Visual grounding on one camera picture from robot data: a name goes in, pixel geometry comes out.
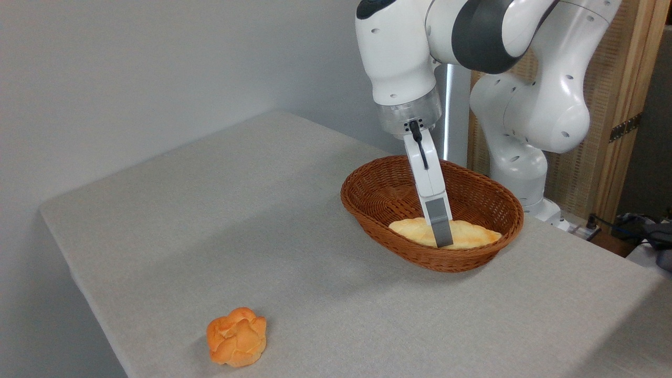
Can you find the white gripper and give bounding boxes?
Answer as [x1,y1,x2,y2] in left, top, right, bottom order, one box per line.
[403,128,454,249]

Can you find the long braided bread loaf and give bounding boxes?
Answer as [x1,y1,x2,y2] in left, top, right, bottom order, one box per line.
[388,216,502,250]

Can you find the grey fabric tablecloth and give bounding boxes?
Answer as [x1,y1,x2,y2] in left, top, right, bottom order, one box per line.
[39,110,665,378]

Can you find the round orange bread roll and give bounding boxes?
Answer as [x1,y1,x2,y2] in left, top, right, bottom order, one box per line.
[206,307,267,368]

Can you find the dark metal screen hinge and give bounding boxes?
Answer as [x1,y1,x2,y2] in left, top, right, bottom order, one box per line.
[609,113,642,143]

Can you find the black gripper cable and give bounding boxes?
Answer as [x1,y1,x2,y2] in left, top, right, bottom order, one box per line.
[409,120,430,171]

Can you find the dark tangled cable bundle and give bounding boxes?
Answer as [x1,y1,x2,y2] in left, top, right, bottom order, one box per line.
[588,211,672,271]

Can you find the brown wicker oval basket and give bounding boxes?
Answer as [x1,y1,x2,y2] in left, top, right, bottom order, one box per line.
[340,154,524,273]

